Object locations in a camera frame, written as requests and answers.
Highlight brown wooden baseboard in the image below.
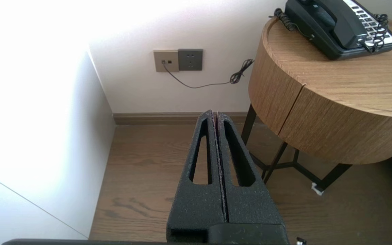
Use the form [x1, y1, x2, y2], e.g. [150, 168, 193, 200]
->
[113, 112, 263, 125]

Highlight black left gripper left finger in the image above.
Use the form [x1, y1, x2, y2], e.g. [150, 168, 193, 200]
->
[166, 110, 229, 243]

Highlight thin black telephone cable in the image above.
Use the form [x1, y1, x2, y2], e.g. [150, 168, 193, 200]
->
[162, 59, 255, 89]

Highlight dark grey power socket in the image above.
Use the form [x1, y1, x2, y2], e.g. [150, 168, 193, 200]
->
[178, 49, 203, 71]

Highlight beige wall data socket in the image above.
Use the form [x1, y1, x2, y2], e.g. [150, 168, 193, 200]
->
[153, 50, 179, 72]

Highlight black telephone handset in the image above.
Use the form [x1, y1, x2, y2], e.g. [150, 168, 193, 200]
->
[298, 0, 368, 49]

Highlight black telephone base white keypad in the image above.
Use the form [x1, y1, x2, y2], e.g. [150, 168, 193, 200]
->
[284, 0, 392, 61]

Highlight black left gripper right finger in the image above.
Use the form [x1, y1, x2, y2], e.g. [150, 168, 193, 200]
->
[217, 111, 285, 225]

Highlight round wooden side table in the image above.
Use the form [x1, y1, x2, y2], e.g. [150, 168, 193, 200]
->
[249, 16, 392, 165]
[279, 84, 392, 165]

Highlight black metal table legs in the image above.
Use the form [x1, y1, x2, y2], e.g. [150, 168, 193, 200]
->
[241, 104, 353, 191]

